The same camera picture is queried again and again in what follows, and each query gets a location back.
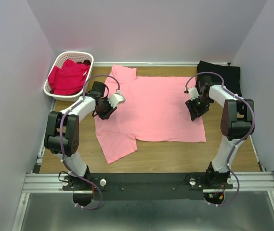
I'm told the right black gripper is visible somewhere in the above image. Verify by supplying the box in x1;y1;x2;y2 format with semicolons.
185;96;212;121

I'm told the light pink t shirt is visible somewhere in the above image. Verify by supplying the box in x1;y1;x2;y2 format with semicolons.
95;65;206;164

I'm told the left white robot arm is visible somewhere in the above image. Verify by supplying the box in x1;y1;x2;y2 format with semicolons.
44;81;125;190

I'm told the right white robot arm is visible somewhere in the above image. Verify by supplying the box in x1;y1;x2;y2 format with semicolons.
184;72;255;190

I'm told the red t shirt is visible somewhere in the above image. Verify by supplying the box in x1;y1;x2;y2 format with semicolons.
48;59;91;96

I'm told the folded black t shirt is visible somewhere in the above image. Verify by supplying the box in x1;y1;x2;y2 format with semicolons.
196;61;242;97

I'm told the white plastic laundry basket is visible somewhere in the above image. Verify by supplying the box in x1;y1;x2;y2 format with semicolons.
43;51;94;102

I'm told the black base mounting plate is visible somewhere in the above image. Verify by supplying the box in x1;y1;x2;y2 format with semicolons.
60;172;234;206

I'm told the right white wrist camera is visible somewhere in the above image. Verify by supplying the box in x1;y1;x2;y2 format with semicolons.
184;87;199;100

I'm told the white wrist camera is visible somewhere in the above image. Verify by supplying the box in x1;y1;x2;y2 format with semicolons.
107;90;125;108
184;87;199;100

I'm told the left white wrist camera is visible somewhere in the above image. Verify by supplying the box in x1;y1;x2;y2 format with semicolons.
107;90;125;108

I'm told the aluminium frame rail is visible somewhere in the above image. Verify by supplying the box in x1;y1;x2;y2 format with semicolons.
22;172;274;193

